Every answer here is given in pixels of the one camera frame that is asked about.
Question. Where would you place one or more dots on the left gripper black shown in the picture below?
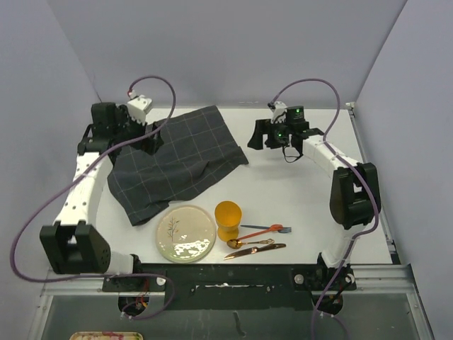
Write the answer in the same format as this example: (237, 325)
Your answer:
(151, 144)

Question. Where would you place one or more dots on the beige plate with plant motif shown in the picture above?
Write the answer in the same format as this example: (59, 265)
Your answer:
(185, 234)

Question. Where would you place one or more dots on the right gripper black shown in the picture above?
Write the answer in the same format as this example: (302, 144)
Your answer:
(264, 127)

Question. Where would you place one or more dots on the orange plastic cup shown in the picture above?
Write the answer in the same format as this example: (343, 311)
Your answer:
(228, 216)

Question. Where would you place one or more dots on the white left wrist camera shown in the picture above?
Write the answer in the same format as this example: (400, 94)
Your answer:
(138, 108)

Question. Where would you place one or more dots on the gold metal spoon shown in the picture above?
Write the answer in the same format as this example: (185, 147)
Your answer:
(237, 244)

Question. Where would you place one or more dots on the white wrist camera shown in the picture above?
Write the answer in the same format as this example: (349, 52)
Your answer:
(278, 110)
(138, 108)

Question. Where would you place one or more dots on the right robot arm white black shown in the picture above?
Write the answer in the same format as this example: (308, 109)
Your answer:
(355, 197)

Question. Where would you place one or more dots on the blue plastic fork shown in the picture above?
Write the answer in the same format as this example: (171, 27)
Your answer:
(286, 230)

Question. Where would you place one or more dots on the floral tray edge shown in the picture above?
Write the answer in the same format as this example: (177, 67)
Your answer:
(106, 335)

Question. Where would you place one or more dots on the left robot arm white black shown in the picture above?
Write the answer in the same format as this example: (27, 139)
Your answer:
(72, 243)

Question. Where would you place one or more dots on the dark grey checked cloth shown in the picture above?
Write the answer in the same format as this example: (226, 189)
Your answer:
(198, 152)

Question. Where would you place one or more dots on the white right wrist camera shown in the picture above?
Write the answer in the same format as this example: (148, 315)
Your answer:
(278, 110)

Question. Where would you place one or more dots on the copper metal knife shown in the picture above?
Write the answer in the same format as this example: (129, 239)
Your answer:
(254, 250)

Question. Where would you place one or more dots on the orange plastic fork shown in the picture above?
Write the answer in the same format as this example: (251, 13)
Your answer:
(260, 232)

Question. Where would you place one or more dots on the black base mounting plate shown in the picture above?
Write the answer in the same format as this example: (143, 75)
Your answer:
(236, 286)

